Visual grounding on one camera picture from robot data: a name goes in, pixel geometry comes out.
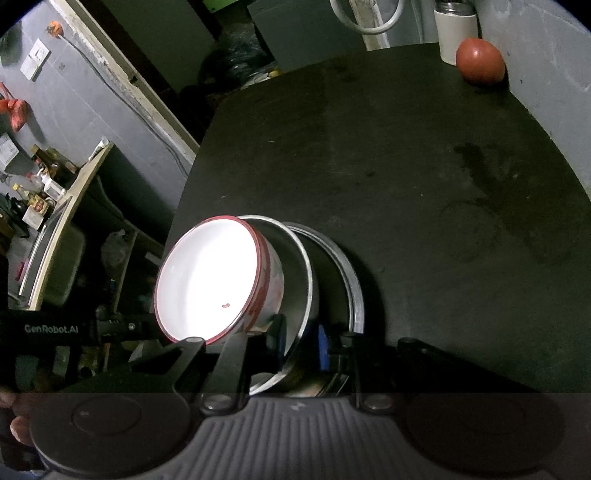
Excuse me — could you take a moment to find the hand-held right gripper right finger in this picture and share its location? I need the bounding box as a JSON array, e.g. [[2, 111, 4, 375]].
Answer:
[[318, 324, 539, 413]]

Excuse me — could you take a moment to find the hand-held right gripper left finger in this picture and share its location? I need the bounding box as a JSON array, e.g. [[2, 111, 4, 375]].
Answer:
[[64, 314, 287, 414]]

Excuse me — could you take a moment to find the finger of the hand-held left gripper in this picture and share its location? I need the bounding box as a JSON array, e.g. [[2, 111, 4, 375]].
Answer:
[[96, 314, 165, 343]]

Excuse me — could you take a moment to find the large steel plate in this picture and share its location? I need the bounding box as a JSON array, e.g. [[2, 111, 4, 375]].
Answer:
[[283, 222, 369, 398]]

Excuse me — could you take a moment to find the steel bowl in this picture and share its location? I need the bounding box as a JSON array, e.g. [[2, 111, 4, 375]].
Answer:
[[238, 215, 320, 395]]

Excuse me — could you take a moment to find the white ceramic bowl with mark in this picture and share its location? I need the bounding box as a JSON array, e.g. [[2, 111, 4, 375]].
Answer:
[[154, 215, 284, 346]]

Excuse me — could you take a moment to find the person's left hand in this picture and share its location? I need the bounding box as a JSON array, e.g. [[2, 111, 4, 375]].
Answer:
[[0, 388, 33, 447]]

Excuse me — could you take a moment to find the steel sink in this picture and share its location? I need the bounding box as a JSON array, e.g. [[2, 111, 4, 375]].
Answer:
[[28, 217, 86, 305]]

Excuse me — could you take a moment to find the row of condiment bottles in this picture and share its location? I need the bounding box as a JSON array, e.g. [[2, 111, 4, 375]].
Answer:
[[0, 145, 77, 236]]

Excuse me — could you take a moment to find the wooden counter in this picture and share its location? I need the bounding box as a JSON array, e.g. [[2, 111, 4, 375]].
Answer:
[[18, 141, 114, 310]]

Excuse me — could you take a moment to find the red plastic bag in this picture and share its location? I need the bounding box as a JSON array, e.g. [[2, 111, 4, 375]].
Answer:
[[0, 83, 28, 132]]

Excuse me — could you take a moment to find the black garbage bag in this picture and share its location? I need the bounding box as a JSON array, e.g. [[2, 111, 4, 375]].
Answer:
[[198, 28, 278, 93]]

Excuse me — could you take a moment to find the dark grey cabinet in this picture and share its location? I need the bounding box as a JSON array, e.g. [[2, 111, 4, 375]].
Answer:
[[247, 0, 370, 72]]

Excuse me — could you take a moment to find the red apple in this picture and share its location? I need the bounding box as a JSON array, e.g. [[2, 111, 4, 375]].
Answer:
[[455, 38, 506, 86]]

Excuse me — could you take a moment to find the white thermos bottle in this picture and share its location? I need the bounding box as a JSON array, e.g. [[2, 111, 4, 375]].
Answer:
[[433, 0, 478, 65]]

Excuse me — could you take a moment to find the black cable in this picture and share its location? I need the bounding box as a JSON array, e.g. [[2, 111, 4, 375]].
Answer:
[[58, 32, 195, 195]]

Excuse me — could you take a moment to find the white door frame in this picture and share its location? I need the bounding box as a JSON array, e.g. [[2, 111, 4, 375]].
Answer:
[[55, 0, 201, 160]]

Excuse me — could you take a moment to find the white hose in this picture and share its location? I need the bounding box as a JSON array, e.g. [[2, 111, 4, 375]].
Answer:
[[330, 0, 406, 35]]

